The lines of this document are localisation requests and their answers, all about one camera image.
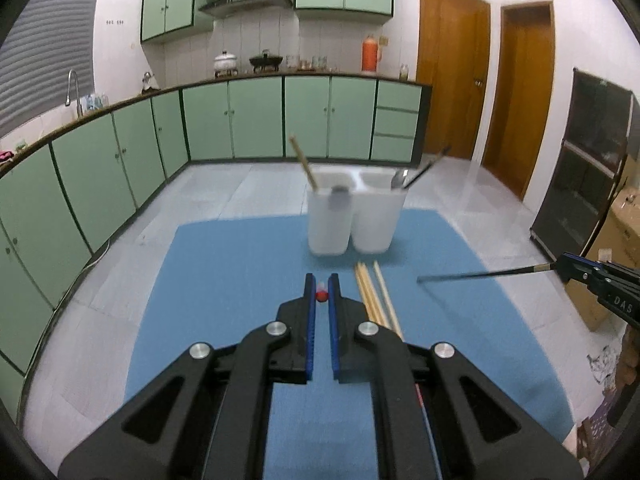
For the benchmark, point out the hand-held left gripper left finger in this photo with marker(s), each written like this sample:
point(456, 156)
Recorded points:
point(311, 330)

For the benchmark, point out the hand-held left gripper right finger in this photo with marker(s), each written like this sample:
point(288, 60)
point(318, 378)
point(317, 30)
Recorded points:
point(334, 330)

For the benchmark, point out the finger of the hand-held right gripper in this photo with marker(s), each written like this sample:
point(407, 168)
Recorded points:
point(580, 269)

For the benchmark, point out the wooden chopstick red end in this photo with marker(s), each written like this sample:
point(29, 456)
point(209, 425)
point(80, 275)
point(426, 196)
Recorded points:
point(375, 294)
point(389, 300)
point(321, 295)
point(369, 292)
point(302, 162)

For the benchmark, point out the black chopstick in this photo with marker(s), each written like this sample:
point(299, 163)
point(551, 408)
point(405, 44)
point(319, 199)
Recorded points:
point(485, 273)
point(427, 167)

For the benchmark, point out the white double utensil holder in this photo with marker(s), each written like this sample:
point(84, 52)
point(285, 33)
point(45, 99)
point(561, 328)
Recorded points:
point(370, 225)

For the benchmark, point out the cardboard box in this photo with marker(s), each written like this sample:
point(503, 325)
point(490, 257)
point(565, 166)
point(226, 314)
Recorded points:
point(625, 220)

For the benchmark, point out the patterned cloth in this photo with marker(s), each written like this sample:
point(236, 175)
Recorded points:
point(602, 370)

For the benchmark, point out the dark glass cabinet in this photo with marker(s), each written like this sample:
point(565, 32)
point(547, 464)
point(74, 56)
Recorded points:
point(580, 185)

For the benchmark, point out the blue mat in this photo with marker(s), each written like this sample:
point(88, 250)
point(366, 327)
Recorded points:
point(225, 285)

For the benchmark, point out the plain wooden door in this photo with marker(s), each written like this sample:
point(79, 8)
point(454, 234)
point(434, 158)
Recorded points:
point(520, 100)

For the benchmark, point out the green base cabinets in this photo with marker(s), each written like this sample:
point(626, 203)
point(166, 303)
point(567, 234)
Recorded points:
point(255, 120)

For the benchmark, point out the glass jar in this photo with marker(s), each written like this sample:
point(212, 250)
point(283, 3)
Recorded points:
point(403, 72)

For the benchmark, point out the patterned jar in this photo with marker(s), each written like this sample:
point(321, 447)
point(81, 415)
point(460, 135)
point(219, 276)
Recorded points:
point(306, 64)

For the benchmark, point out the black wok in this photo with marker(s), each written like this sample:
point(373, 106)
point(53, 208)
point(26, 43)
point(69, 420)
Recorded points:
point(266, 61)

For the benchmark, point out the orange thermos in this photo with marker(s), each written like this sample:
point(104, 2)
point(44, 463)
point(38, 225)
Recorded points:
point(370, 55)

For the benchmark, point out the white cooking pot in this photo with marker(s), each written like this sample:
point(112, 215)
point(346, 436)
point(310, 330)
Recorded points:
point(226, 62)

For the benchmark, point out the metal kettle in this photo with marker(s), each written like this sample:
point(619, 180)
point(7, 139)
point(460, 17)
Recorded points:
point(147, 80)

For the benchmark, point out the metal faucet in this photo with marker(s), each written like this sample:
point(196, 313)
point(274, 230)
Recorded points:
point(80, 105)

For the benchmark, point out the grey window blind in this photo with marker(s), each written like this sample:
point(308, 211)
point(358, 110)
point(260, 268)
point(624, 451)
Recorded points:
point(45, 60)

